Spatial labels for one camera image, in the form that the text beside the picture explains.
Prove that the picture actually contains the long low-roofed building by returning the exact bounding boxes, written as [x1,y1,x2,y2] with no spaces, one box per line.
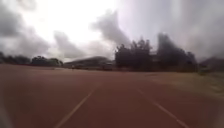
[63,55,116,71]

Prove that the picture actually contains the clump of tall trees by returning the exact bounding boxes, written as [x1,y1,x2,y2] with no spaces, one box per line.
[114,32,200,73]

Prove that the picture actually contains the red running track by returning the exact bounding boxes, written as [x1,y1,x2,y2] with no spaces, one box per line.
[0,63,224,128]

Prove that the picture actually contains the row of low trees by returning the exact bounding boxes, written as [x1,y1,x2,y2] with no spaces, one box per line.
[0,51,64,68]

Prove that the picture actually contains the grass strip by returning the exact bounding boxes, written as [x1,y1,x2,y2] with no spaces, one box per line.
[146,70,224,101]

